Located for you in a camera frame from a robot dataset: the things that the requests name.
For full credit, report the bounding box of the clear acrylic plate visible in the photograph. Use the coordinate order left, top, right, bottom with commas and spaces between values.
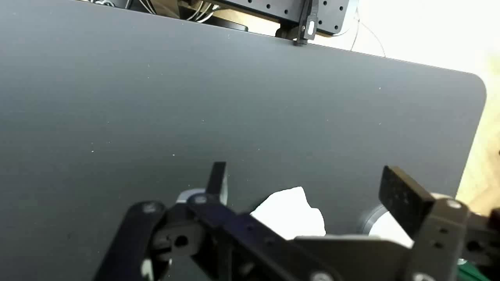
176, 186, 418, 250

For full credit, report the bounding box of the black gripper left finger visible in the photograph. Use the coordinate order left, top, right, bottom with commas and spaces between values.
93, 161, 312, 281

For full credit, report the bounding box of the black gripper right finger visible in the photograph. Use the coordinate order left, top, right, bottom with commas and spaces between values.
295, 164, 500, 281

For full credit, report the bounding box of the white cloth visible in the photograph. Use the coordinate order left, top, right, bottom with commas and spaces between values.
249, 186, 329, 240

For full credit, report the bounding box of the black perforated breadboard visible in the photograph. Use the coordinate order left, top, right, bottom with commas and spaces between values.
216, 0, 351, 37

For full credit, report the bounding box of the thin white cable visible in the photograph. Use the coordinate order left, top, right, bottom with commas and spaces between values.
349, 0, 391, 59

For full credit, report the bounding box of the white cable bundle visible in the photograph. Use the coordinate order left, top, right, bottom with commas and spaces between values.
177, 0, 223, 25

